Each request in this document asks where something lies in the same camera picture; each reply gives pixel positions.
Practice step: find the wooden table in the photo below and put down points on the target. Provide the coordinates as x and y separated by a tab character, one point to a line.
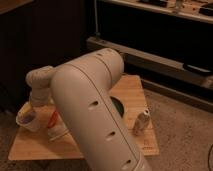
36	146

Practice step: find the orange carrot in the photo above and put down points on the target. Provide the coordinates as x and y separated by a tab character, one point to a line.
53	119

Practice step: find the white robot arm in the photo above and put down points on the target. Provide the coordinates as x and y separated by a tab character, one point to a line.
80	91

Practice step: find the green ceramic bowl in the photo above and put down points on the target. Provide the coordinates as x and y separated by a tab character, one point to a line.
118	107

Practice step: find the background shelf unit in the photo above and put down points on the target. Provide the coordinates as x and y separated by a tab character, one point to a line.
173	55

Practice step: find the white green sponge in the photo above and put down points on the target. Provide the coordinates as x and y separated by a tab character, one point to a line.
56	132

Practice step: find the white plastic bottle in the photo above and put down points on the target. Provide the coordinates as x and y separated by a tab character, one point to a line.
141	122

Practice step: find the vertical metal pole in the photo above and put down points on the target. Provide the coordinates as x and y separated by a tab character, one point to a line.
97	33

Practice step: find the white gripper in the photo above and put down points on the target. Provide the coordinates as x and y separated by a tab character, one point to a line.
37	98

